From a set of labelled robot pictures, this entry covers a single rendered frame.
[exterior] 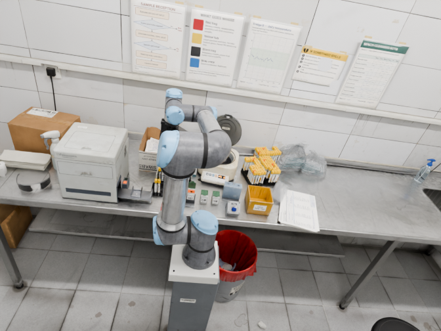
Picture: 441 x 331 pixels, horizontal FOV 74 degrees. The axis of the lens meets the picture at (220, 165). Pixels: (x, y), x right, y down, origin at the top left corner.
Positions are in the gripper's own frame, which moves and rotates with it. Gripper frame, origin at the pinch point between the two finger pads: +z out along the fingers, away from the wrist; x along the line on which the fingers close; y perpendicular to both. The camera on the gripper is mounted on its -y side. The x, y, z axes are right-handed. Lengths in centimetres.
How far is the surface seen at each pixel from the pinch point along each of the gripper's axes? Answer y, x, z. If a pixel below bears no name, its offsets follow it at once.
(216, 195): -25.5, 5.1, 19.2
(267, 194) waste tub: -56, -3, 21
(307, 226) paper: -77, 16, 24
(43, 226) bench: 87, -17, 87
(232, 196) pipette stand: -35.7, 0.2, 23.0
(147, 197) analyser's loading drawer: 11.0, 10.0, 22.0
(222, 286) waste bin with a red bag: -41, 15, 90
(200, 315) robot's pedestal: -24, 53, 56
